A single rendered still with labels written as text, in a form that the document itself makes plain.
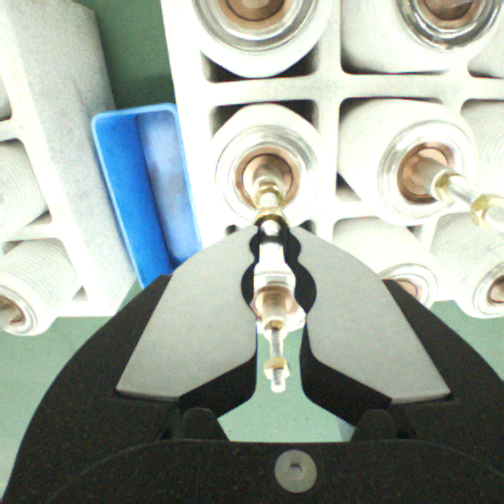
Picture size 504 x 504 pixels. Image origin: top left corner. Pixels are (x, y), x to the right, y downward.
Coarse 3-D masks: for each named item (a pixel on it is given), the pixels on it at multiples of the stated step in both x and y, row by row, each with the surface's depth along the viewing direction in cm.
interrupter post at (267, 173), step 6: (258, 168) 20; (264, 168) 19; (270, 168) 19; (276, 168) 20; (258, 174) 18; (264, 174) 18; (270, 174) 18; (276, 174) 18; (252, 180) 19; (258, 180) 18; (264, 180) 18; (270, 180) 18; (276, 180) 17; (282, 180) 18; (252, 186) 18; (282, 186) 18; (252, 192) 18; (252, 198) 18
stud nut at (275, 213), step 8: (264, 208) 14; (272, 208) 14; (280, 208) 14; (256, 216) 13; (264, 216) 13; (272, 216) 13; (280, 216) 13; (256, 224) 13; (280, 224) 13; (288, 224) 13
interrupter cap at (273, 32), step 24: (192, 0) 14; (216, 0) 15; (288, 0) 15; (312, 0) 14; (216, 24) 15; (240, 24) 15; (264, 24) 15; (288, 24) 15; (240, 48) 16; (264, 48) 16
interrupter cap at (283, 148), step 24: (240, 144) 19; (264, 144) 19; (288, 144) 19; (216, 168) 20; (240, 168) 20; (288, 168) 20; (312, 168) 20; (240, 192) 21; (288, 192) 21; (312, 192) 21; (240, 216) 22; (288, 216) 22
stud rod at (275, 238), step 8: (264, 200) 16; (272, 200) 16; (264, 224) 13; (272, 224) 13; (264, 232) 12; (272, 232) 12; (280, 232) 13; (264, 240) 12; (272, 240) 12; (280, 240) 12; (264, 248) 13; (272, 248) 13
